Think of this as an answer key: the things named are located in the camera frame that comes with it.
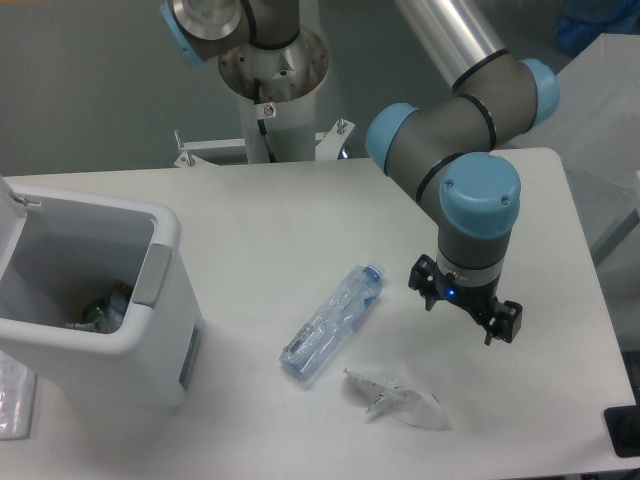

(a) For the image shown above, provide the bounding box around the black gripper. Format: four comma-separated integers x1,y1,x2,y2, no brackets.
408,254,523,346

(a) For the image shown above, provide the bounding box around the white paper wrapper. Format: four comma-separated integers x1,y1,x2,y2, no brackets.
343,368,451,431

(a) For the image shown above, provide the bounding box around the crushed clear plastic bottle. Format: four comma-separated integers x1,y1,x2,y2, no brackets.
279,262,385,388

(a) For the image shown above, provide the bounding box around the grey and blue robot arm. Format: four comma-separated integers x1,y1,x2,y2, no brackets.
160,1,559,342

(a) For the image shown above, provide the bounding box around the trash inside the can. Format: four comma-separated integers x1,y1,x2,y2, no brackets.
64,281,134,334

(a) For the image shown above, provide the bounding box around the white trash can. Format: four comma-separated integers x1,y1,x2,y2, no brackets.
1,183,203,407

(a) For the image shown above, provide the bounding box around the black device at table edge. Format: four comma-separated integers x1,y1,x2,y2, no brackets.
604,405,639,458

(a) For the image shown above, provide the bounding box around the white side cabinet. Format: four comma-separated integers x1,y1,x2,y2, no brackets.
509,34,639,265

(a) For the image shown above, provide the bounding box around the blue object in background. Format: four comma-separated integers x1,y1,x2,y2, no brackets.
554,0,639,56

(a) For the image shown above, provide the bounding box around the paper sheet in plastic sleeve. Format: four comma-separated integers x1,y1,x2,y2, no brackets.
1,352,37,441

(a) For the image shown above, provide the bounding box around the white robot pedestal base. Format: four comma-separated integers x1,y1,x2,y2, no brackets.
174,27,355,167

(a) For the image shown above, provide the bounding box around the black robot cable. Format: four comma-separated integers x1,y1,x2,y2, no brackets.
252,77,277,164

